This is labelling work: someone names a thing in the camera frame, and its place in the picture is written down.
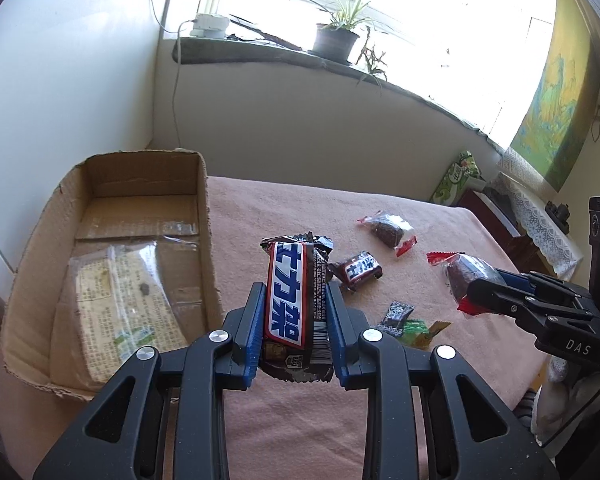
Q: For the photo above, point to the yellow wrapped brown candy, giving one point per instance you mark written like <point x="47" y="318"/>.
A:
<point x="436" y="329"/>

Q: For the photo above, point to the green snack bag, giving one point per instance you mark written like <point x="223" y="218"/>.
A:
<point x="452" y="180"/>

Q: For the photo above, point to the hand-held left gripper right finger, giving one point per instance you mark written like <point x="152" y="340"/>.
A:
<point x="339" y="355"/>

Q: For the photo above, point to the dark side table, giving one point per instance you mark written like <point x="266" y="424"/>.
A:
<point x="517" y="247"/>

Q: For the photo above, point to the long chocolate bar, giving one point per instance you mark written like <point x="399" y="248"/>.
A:
<point x="287" y="300"/>

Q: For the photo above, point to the grey window sill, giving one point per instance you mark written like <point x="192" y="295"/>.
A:
<point x="260" y="55"/>

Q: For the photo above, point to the brown cake packet red ends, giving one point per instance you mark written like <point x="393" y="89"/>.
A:
<point x="386" y="230"/>
<point x="462" y="272"/>

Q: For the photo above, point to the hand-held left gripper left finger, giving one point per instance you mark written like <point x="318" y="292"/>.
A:
<point x="254" y="340"/>

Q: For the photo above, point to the potted plant black pot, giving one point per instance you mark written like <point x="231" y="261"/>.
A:
<point x="334" y="42"/>

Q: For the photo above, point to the wall poster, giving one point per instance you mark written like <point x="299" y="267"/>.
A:
<point x="555" y="110"/>

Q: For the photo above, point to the white lace cloth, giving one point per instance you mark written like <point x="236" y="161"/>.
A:
<point x="535" y="215"/>

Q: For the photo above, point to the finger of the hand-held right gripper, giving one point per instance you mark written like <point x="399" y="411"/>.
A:
<point x="495" y="297"/>
<point x="517" y="280"/>

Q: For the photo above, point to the small red-leaf plant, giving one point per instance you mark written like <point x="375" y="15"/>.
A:
<point x="372" y="60"/>

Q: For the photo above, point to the small chocolate bar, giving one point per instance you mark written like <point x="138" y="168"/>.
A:
<point x="357" y="269"/>

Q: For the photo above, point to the clear cracker packet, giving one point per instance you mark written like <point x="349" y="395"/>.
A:
<point x="110" y="310"/>

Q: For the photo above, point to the white power strip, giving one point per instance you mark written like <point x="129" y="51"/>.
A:
<point x="209" y="26"/>

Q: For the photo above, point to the black patterned candy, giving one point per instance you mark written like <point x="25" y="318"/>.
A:
<point x="395" y="316"/>

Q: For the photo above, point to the small dark object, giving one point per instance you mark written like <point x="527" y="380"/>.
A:
<point x="558" y="216"/>

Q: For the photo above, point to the cardboard box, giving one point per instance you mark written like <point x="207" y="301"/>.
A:
<point x="40" y="270"/>

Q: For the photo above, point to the person's right hand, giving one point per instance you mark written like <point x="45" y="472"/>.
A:
<point x="575" y="400"/>

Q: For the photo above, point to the green candy packet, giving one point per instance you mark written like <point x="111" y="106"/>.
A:
<point x="414" y="330"/>

